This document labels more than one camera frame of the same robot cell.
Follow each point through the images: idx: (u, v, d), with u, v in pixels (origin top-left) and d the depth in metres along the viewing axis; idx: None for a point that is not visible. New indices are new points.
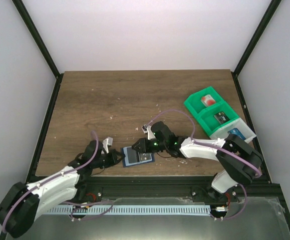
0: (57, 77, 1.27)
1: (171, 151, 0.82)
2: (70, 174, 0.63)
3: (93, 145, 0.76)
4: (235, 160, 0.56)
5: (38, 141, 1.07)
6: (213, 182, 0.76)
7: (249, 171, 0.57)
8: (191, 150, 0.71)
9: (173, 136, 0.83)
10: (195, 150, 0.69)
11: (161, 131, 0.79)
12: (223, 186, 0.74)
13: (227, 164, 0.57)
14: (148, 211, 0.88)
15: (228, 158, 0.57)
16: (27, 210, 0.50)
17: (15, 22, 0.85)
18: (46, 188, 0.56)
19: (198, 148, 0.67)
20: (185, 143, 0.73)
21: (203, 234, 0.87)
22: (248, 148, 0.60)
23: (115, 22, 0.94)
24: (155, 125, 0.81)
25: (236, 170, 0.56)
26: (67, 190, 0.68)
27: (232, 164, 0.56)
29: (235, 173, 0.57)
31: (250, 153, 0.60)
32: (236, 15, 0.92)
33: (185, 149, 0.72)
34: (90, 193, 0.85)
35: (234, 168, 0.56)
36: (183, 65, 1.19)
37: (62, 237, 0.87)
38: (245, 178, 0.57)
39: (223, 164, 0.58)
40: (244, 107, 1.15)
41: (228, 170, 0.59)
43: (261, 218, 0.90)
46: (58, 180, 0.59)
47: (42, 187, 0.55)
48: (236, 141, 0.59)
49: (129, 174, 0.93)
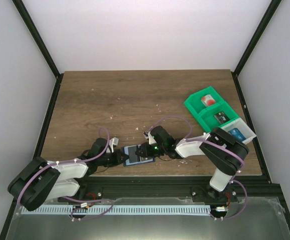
0: (57, 77, 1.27)
1: (170, 153, 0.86)
2: (81, 164, 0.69)
3: (100, 143, 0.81)
4: (217, 149, 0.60)
5: (38, 142, 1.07)
6: (211, 181, 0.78)
7: (234, 161, 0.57)
8: (185, 148, 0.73)
9: (171, 139, 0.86)
10: (188, 148, 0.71)
11: (159, 134, 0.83)
12: (221, 185, 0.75)
13: (209, 154, 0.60)
14: (148, 210, 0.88)
15: (209, 148, 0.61)
16: (47, 181, 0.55)
17: (15, 22, 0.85)
18: (62, 167, 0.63)
19: (189, 144, 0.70)
20: (179, 143, 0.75)
21: (203, 234, 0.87)
22: (231, 139, 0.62)
23: (115, 22, 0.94)
24: (155, 128, 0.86)
25: (220, 160, 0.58)
26: (72, 183, 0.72)
27: (212, 153, 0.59)
29: (220, 163, 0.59)
31: (233, 143, 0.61)
32: (236, 15, 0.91)
33: (179, 148, 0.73)
34: (90, 193, 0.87)
35: (216, 157, 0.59)
36: (183, 65, 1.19)
37: (62, 237, 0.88)
38: (230, 167, 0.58)
39: (208, 156, 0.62)
40: (244, 107, 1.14)
41: (214, 162, 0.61)
43: (261, 219, 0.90)
46: (73, 165, 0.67)
47: (60, 166, 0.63)
48: (217, 132, 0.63)
49: (129, 174, 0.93)
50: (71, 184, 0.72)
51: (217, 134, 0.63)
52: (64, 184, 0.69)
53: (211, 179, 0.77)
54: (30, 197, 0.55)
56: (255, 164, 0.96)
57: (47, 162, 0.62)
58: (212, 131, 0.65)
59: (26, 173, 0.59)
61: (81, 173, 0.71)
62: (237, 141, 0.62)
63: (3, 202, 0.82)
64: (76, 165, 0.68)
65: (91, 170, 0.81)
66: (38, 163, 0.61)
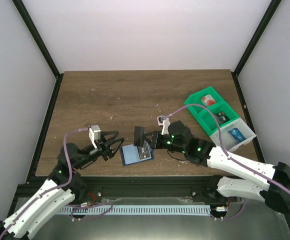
0: (57, 77, 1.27)
1: (192, 158, 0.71)
2: (49, 193, 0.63)
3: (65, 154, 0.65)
4: (285, 193, 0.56)
5: (39, 142, 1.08)
6: (219, 186, 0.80)
7: None
8: (223, 166, 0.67)
9: (194, 140, 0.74)
10: (231, 169, 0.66)
11: (184, 135, 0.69)
12: (228, 191, 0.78)
13: (277, 196, 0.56)
14: (148, 211, 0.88)
15: (280, 192, 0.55)
16: None
17: (15, 22, 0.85)
18: (22, 220, 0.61)
19: (235, 167, 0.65)
20: (214, 154, 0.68)
21: (203, 234, 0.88)
22: None
23: (115, 22, 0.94)
24: (176, 127, 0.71)
25: (285, 203, 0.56)
26: (62, 199, 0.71)
27: (283, 198, 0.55)
29: (280, 204, 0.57)
31: None
32: (237, 15, 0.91)
33: (217, 163, 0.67)
34: (90, 193, 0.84)
35: (285, 202, 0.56)
36: (183, 65, 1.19)
37: (64, 236, 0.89)
38: (288, 211, 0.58)
39: (271, 195, 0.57)
40: (244, 107, 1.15)
41: (272, 201, 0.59)
43: (262, 219, 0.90)
46: (36, 205, 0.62)
47: (18, 221, 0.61)
48: (286, 172, 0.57)
49: (129, 174, 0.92)
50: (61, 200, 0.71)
51: (285, 173, 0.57)
52: (51, 208, 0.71)
53: (229, 184, 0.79)
54: None
56: None
57: (5, 221, 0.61)
58: (279, 167, 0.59)
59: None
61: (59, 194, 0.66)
62: None
63: (4, 202, 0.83)
64: (43, 198, 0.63)
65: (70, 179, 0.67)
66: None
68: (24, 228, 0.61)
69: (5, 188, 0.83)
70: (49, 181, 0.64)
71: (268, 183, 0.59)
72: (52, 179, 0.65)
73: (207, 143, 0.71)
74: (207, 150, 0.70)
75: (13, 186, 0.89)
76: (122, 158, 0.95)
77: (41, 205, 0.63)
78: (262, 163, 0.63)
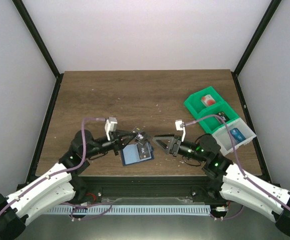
0: (57, 77, 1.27)
1: (208, 171, 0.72)
2: (60, 177, 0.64)
3: (79, 141, 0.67)
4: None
5: (38, 141, 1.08)
6: (221, 191, 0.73)
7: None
8: (239, 185, 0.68)
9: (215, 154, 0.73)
10: (246, 190, 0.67)
11: (213, 153, 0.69)
12: (231, 197, 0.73)
13: None
14: (148, 210, 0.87)
15: None
16: (9, 220, 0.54)
17: (15, 22, 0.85)
18: (28, 198, 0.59)
19: (250, 187, 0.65)
20: (230, 171, 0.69)
21: (203, 234, 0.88)
22: None
23: (116, 22, 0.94)
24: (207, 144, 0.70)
25: None
26: (64, 193, 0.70)
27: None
29: None
31: None
32: (237, 15, 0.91)
33: (232, 180, 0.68)
34: (90, 193, 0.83)
35: None
36: (183, 65, 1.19)
37: (64, 236, 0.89)
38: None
39: (284, 221, 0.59)
40: (245, 107, 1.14)
41: (284, 225, 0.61)
43: (262, 219, 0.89)
46: (44, 184, 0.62)
47: (23, 197, 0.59)
48: None
49: (129, 173, 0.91)
50: (63, 193, 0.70)
51: None
52: (52, 198, 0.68)
53: (236, 191, 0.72)
54: (1, 228, 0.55)
56: (255, 164, 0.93)
57: (8, 197, 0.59)
58: None
59: None
61: (64, 181, 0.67)
62: None
63: None
64: (50, 180, 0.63)
65: (79, 168, 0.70)
66: None
68: (26, 207, 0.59)
69: (5, 187, 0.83)
70: (60, 165, 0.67)
71: (282, 208, 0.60)
72: (62, 163, 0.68)
73: (226, 161, 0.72)
74: (224, 167, 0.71)
75: (13, 186, 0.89)
76: (122, 158, 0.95)
77: (48, 186, 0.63)
78: (278, 187, 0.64)
